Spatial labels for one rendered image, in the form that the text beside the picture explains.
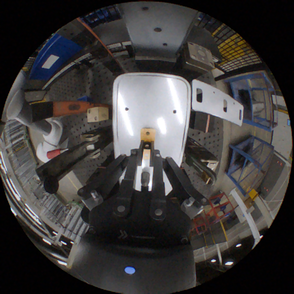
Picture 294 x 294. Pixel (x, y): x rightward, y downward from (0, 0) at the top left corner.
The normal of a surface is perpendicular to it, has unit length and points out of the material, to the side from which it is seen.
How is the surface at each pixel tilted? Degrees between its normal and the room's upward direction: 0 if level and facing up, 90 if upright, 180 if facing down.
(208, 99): 0
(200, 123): 0
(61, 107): 90
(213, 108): 0
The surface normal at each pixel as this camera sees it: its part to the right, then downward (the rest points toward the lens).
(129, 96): -0.05, 0.38
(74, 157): 0.98, 0.11
